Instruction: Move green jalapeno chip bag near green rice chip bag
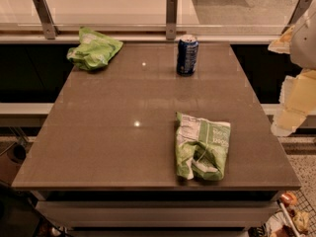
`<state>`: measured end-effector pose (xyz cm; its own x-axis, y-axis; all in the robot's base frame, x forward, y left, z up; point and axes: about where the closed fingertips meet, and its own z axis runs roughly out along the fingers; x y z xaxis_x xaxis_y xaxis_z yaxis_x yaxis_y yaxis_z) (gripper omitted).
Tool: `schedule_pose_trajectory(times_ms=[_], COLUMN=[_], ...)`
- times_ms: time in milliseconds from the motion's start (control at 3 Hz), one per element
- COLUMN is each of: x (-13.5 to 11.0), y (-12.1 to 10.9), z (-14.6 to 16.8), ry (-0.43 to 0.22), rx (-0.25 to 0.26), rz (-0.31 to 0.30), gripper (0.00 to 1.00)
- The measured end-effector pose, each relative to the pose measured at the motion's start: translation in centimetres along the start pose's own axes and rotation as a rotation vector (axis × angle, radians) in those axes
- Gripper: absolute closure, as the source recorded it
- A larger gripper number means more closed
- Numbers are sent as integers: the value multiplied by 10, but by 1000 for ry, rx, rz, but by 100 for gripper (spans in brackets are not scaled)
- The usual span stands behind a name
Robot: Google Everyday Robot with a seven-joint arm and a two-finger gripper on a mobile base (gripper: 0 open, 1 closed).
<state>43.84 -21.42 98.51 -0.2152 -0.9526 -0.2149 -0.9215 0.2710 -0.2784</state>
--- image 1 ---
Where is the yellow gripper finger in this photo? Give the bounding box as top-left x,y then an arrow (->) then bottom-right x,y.
271,69 -> 316,137
268,26 -> 294,54

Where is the green jalapeno chip bag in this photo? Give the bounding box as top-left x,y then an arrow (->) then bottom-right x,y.
175,113 -> 231,181

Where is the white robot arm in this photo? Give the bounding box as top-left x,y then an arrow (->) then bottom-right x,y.
268,5 -> 316,137

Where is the green rice chip bag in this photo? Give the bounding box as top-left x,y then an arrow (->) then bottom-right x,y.
66,27 -> 123,71

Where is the blue soda can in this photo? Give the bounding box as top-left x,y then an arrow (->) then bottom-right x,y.
177,35 -> 198,76

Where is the right metal railing bracket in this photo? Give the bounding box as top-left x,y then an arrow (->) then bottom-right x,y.
282,0 -> 313,33

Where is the metal railing bracket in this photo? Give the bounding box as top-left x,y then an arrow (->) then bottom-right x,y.
282,0 -> 313,33
166,0 -> 178,40
33,0 -> 58,40

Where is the wire basket with snacks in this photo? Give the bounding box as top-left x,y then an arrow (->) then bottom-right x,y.
263,191 -> 316,237

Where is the middle metal railing bracket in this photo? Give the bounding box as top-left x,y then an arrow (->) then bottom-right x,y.
166,0 -> 178,40

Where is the left metal railing bracket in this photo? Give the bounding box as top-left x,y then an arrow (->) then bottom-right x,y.
33,0 -> 58,40

